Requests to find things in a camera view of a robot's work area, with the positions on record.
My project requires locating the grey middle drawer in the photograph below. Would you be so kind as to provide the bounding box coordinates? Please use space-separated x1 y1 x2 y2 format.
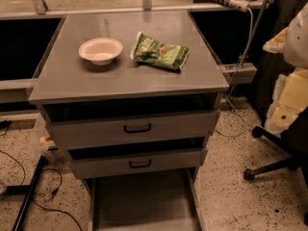
69 147 207 179

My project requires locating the green jalapeno chip bag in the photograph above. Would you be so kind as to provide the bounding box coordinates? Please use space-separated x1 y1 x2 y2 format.
130 32 190 71

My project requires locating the grey open bottom drawer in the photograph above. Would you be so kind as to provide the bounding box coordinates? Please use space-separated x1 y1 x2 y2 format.
89 169 206 231

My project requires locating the grey top drawer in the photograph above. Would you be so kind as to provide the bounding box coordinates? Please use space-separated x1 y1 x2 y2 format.
46 110 219 150

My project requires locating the black metal floor frame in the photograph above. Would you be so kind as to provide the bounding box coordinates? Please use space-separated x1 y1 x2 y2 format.
1 156 48 231

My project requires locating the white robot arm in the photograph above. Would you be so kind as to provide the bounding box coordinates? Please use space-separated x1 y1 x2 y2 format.
263 4 308 134

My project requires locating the grey power cord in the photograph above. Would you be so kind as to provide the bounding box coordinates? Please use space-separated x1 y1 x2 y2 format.
215 7 254 139

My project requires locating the black office chair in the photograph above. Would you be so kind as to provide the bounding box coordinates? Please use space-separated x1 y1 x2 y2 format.
243 53 307 231

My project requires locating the white paper bowl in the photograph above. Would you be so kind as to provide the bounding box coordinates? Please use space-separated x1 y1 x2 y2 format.
78 38 123 65

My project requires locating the black floor cable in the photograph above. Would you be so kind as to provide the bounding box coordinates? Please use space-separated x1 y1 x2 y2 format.
0 122 84 231

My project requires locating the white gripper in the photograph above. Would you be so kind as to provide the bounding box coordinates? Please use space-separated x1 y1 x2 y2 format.
265 68 308 135

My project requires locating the grey drawer cabinet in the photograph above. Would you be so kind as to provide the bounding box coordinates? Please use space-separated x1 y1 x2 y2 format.
29 11 228 179

